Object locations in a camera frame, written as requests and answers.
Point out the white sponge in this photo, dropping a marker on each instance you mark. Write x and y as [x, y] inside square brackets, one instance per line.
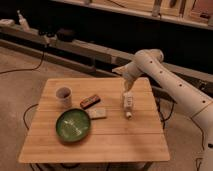
[97, 113]

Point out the white paper cup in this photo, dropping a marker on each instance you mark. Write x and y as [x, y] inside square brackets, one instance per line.
[64, 96]

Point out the green bowl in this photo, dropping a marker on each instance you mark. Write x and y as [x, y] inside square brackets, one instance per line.
[73, 125]

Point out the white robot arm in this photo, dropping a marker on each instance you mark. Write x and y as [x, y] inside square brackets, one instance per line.
[199, 106]

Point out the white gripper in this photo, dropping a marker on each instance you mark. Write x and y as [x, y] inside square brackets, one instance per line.
[130, 73]

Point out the small white bottle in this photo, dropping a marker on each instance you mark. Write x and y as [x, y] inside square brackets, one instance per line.
[128, 104]

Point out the black box on ledge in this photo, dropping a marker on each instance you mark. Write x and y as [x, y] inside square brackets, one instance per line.
[65, 35]

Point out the white spray bottle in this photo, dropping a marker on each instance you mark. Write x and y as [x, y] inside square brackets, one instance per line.
[23, 22]

